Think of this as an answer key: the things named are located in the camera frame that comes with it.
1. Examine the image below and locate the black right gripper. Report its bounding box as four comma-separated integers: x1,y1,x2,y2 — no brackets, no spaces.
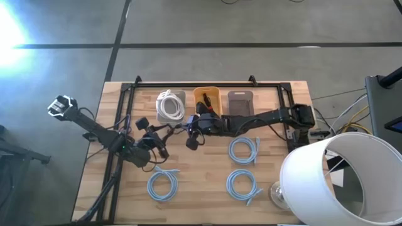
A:
185,113,224,136

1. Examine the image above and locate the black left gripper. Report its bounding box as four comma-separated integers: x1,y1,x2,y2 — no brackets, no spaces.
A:
138,124,175,159

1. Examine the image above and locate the black cable with red tie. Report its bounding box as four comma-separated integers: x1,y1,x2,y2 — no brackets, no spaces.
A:
196,102,215,116

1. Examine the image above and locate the light blue cable coil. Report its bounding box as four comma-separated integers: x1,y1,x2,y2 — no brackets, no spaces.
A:
227,136,261,166
146,166,180,203
225,169,264,207

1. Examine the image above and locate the grey plastic bin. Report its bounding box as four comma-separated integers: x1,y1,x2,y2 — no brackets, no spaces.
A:
227,90,255,116
156,89,187,127

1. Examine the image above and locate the yellow plastic bin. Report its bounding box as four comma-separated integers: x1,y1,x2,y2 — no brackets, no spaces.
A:
192,86,224,117

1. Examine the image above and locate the clear glass lamp base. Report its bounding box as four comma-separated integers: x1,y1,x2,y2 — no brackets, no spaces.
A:
269,181,291,210

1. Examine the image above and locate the small grey box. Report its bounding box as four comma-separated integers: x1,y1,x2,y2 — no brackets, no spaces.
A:
309,128,331,139

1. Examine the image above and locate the white lamp shade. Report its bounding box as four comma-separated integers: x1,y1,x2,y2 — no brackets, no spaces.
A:
279,131,402,226

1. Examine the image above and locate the black floor stand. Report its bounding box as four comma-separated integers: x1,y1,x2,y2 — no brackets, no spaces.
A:
0,124,52,226

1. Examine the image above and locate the black cabinet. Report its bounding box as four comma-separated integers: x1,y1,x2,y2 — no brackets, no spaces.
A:
364,74,402,154

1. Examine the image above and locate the dark tablet screen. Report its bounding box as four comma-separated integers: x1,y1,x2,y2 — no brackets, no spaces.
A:
384,116,402,134

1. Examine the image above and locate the black pole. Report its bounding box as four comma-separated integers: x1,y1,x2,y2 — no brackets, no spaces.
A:
378,66,402,89

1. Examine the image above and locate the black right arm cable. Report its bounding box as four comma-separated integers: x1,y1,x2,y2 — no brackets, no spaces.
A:
188,128,207,147

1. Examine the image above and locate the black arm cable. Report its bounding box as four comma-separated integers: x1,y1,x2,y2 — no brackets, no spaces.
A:
77,106,131,134
188,128,207,147

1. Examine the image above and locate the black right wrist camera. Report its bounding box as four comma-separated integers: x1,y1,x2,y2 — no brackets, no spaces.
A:
185,136,200,151

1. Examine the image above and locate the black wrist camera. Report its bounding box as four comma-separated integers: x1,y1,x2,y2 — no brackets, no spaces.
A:
185,136,200,151
135,116,150,131

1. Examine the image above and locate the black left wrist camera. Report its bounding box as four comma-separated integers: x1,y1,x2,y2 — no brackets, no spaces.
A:
135,116,150,131

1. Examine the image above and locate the black metal table frame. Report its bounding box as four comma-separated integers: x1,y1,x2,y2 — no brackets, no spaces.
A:
72,75,298,225

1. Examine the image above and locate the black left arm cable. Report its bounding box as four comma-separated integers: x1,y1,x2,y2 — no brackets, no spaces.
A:
77,106,131,134

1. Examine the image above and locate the thin grey floor cable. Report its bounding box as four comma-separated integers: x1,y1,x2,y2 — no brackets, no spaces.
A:
311,88,367,101

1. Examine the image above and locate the white floor cable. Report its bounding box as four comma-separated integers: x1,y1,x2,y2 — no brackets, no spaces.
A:
310,93,368,132

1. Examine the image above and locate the yellow floor cable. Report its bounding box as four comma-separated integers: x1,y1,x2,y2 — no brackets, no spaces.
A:
337,105,373,135

